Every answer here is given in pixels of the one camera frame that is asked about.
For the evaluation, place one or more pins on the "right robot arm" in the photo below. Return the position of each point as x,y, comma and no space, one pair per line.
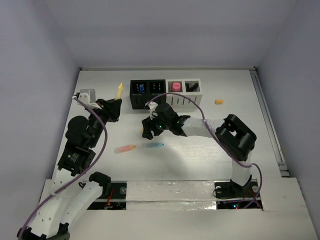
230,133

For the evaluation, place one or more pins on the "pink glue stick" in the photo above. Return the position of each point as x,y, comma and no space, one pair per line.
176,87

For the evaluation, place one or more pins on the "yellow pencil-shaped pen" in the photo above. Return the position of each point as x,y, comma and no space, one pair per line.
119,92

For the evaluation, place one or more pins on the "silver foil tape strip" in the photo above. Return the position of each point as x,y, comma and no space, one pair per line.
184,195

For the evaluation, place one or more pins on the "black double container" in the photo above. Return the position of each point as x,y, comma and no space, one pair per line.
153,88

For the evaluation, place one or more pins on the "orange yellow eraser cap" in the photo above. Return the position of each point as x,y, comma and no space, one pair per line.
219,102

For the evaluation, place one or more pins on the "blue item in container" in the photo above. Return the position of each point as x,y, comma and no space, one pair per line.
141,88

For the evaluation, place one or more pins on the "aluminium rail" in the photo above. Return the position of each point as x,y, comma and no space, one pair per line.
282,165

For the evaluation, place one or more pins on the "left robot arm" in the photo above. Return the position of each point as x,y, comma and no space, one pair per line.
70,196

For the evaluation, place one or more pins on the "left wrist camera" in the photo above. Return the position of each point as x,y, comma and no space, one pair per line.
86,97

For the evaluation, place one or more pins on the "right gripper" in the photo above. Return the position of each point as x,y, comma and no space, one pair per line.
148,123

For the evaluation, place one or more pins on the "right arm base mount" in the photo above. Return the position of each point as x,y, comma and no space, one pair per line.
230,197

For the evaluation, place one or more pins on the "blue black highlighter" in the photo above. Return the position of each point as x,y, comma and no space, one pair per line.
191,88

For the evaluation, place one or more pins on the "white double container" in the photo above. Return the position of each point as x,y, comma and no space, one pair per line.
183,100

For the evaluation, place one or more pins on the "blue pencil-shaped pen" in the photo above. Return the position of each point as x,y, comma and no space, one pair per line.
152,145

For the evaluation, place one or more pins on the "orange pencil-shaped pen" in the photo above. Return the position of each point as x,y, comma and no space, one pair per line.
124,149

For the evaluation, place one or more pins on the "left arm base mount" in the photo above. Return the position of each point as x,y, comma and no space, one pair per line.
115,200

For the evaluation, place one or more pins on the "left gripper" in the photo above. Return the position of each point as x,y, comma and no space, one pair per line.
107,109

